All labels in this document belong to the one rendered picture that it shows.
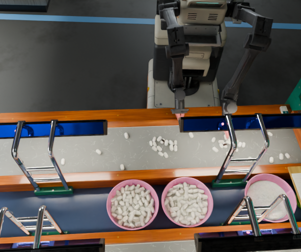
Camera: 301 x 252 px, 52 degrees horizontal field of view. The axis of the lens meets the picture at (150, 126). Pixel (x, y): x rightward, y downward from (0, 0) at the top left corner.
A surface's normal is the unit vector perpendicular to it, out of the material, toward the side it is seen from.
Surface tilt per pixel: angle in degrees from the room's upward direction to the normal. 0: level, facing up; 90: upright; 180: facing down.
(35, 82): 0
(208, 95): 0
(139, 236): 0
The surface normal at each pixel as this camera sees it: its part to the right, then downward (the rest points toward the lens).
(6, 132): 0.07, 0.40
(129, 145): 0.03, -0.57
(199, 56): -0.02, 0.90
